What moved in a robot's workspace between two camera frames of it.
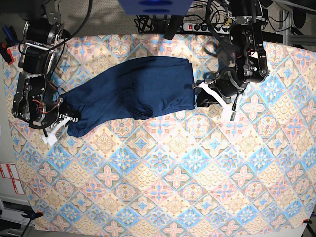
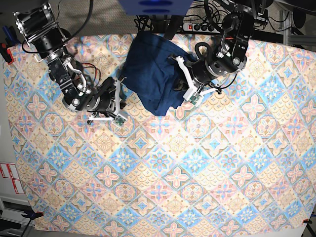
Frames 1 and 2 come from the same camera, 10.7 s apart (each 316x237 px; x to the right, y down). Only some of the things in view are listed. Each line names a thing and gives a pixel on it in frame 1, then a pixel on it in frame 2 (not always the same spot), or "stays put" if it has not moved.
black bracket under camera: x=173 y=26 stays put
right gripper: x=226 y=86 -> x=201 y=73
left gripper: x=44 y=113 -> x=106 y=92
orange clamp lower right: x=307 y=221 stays put
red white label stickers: x=9 y=171 stays put
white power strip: x=207 y=27 stays put
